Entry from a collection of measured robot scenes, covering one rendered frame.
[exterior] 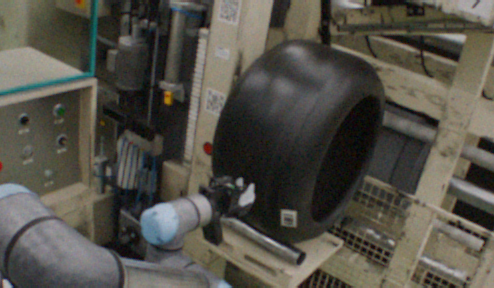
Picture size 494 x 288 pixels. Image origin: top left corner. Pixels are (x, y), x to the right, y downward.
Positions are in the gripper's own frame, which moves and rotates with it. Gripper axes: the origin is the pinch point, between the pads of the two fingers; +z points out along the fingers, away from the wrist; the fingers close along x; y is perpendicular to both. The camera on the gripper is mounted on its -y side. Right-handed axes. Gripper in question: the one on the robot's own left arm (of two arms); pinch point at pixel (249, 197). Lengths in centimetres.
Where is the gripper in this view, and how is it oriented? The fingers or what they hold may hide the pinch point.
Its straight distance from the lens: 127.8
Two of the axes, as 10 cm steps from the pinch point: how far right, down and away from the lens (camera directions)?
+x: -8.1, -3.8, 4.5
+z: 5.4, -1.6, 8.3
